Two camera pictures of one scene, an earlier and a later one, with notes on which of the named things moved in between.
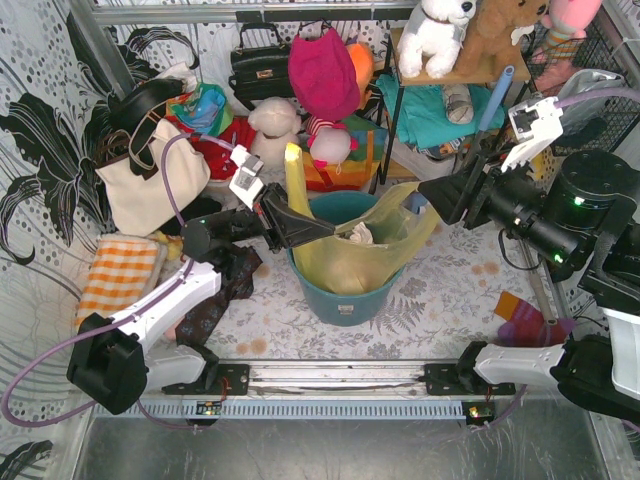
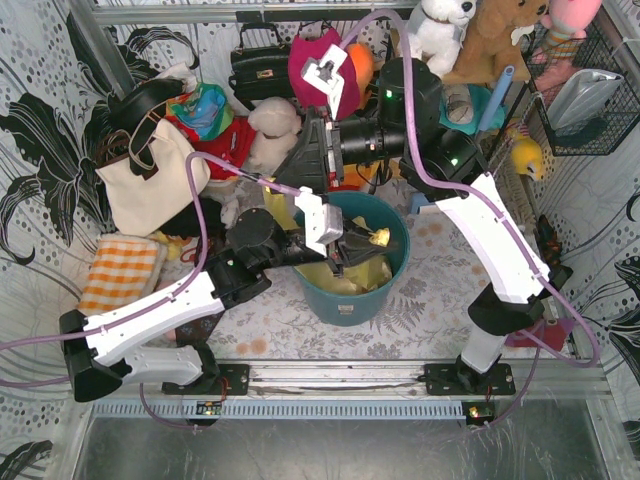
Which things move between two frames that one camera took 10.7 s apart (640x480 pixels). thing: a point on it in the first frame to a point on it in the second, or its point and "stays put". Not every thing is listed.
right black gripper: [476, 198] to [331, 156]
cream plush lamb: [275, 122] stays put
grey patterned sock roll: [458, 103] stays put
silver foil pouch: [584, 81] stays put
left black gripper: [272, 220] to [338, 257]
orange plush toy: [363, 58] stays put
